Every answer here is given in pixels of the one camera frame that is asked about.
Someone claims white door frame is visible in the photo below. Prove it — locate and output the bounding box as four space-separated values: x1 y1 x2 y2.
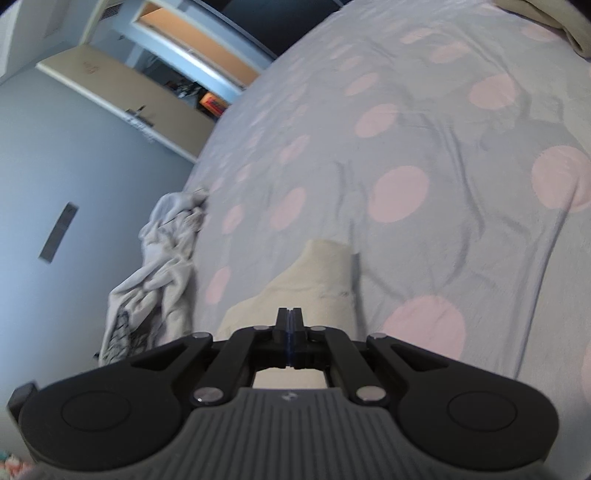
130 0 274 110

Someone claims cream sweater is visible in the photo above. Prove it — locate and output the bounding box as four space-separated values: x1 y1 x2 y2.
215 240 360 391

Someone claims metal door handle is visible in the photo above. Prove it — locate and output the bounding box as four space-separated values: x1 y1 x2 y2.
126 105 156 128

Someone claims grey black-patterned cloth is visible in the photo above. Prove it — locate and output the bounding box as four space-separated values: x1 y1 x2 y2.
98 307 154 366

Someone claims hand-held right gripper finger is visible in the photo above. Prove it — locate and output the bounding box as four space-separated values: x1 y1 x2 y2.
291 308 451 406
129 308 290 406

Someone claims dark wall plate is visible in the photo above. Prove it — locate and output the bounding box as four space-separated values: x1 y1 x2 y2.
39 202 79 265

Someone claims white hooded sweatshirt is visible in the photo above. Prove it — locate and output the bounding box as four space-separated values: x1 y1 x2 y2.
108 191 209 344

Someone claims beige door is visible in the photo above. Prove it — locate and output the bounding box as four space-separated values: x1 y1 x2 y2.
36 48 216 163

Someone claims dark wardrobe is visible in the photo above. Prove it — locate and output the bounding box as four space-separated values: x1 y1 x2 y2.
194 0 346 61

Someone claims olive folded garment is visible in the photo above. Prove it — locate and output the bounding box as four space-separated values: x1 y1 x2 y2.
496 0 591 59

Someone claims orange box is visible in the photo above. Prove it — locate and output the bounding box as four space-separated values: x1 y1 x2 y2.
199 91 230 114

